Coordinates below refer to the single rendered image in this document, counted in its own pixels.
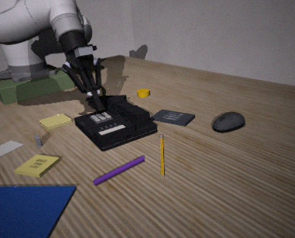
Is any black telephone handset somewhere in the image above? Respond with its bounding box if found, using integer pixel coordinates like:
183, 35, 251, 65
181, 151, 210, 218
107, 96, 150, 124

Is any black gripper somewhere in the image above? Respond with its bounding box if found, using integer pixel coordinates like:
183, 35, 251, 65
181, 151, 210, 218
60, 32, 104, 114

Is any purple cylinder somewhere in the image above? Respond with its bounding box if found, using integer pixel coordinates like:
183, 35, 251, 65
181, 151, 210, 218
93, 156, 144, 185

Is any black computer mouse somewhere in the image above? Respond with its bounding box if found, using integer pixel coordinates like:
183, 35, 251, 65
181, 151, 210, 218
212, 111, 245, 133

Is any blue notebook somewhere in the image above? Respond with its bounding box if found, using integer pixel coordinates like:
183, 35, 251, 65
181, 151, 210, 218
0, 186, 76, 238

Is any black desk phone body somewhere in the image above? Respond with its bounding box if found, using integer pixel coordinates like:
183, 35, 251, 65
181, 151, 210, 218
75, 106, 157, 151

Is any dark grey pocket calculator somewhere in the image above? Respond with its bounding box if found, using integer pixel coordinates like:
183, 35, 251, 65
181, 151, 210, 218
151, 109, 195, 127

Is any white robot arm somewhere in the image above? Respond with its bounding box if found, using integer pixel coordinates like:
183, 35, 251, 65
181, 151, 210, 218
0, 0, 93, 82

